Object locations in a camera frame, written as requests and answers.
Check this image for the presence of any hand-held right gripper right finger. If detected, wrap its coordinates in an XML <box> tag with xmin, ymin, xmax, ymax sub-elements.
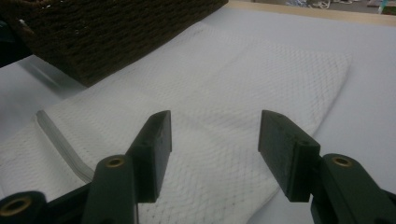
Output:
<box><xmin>258</xmin><ymin>109</ymin><xmax>321</xmax><ymax>203</ymax></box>

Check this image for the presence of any brown woven basket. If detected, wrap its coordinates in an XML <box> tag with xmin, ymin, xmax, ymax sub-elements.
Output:
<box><xmin>0</xmin><ymin>0</ymin><xmax>230</xmax><ymax>88</ymax></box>

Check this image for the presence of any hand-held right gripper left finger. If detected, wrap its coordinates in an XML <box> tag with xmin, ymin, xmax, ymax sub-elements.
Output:
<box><xmin>125</xmin><ymin>110</ymin><xmax>173</xmax><ymax>203</ymax></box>

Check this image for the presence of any light wooden table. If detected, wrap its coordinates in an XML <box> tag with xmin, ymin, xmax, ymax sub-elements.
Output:
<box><xmin>223</xmin><ymin>0</ymin><xmax>396</xmax><ymax>27</ymax></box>

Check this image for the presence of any blue and white floor item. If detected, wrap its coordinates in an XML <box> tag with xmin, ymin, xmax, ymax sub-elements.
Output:
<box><xmin>284</xmin><ymin>0</ymin><xmax>332</xmax><ymax>9</ymax></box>

